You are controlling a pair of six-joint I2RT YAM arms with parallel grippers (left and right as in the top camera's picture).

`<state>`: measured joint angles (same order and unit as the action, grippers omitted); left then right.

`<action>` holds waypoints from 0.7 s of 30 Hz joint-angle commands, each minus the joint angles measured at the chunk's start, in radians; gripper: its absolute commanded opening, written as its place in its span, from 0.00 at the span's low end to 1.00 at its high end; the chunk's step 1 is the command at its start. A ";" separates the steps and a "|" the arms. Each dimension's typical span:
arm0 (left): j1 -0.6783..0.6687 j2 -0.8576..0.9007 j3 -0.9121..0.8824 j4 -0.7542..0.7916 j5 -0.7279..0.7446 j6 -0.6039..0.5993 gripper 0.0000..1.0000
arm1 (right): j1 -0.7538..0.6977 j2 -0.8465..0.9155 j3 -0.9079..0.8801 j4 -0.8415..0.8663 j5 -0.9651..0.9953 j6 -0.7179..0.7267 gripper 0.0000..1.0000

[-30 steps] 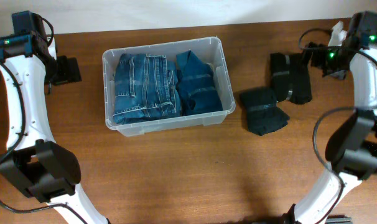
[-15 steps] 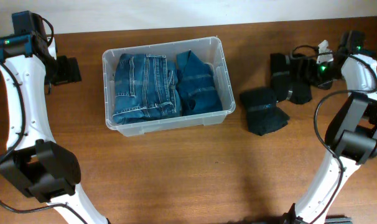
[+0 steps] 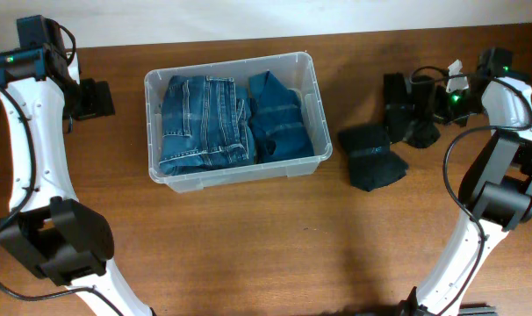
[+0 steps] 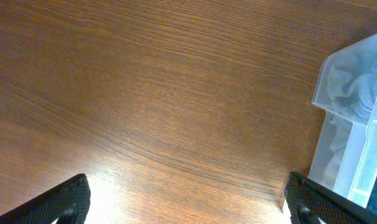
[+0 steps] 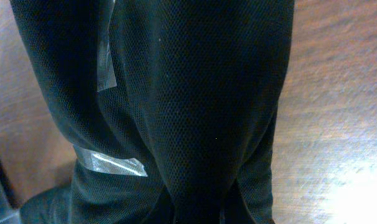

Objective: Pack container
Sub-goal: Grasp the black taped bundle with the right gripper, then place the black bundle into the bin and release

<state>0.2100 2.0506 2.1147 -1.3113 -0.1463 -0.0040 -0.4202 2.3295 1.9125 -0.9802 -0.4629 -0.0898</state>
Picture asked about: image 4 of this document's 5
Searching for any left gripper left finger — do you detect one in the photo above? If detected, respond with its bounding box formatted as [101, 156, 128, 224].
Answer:
[0, 174, 91, 224]

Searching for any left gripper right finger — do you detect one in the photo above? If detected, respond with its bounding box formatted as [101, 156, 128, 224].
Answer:
[284, 172, 377, 224]

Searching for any clear plastic storage bin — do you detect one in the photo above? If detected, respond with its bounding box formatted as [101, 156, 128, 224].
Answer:
[308, 34, 377, 207]

